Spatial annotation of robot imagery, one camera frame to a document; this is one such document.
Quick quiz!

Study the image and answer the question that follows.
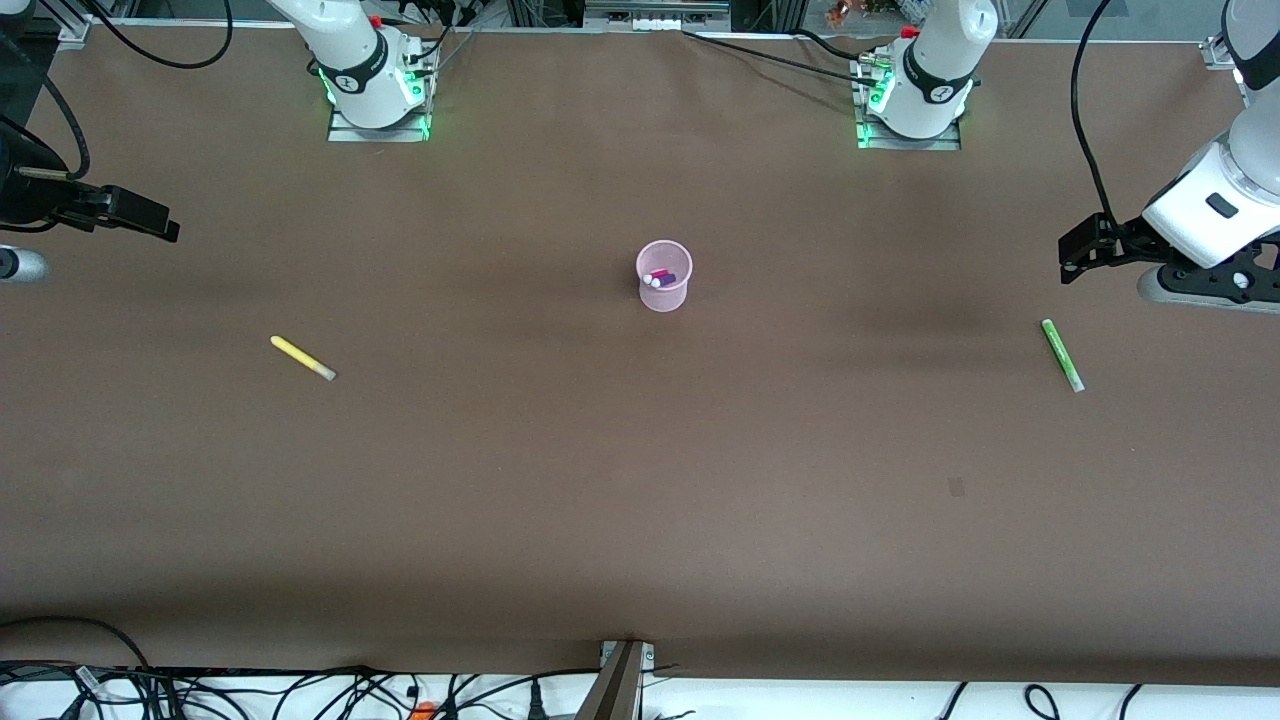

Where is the yellow highlighter pen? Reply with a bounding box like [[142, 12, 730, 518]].
[[270, 335, 338, 382]]

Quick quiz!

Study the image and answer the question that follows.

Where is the green highlighter pen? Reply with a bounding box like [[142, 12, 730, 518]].
[[1041, 318, 1086, 393]]

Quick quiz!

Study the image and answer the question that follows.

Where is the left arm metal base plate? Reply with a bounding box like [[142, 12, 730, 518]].
[[855, 115, 963, 152]]

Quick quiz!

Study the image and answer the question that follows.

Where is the tangled black floor cable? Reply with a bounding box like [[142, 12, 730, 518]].
[[0, 660, 601, 720]]

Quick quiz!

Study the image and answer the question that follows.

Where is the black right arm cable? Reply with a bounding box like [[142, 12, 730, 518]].
[[0, 0, 234, 183]]

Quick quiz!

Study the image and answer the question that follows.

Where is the black cable across table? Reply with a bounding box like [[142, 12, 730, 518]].
[[683, 30, 886, 89]]

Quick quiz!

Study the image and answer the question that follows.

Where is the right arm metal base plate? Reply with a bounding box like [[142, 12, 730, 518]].
[[328, 108, 433, 143]]

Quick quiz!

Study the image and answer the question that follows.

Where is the metal table edge post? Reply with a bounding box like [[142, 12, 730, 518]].
[[575, 640, 657, 720]]

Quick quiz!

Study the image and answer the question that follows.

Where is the pink translucent pen holder cup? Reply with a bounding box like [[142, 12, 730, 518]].
[[636, 240, 693, 313]]

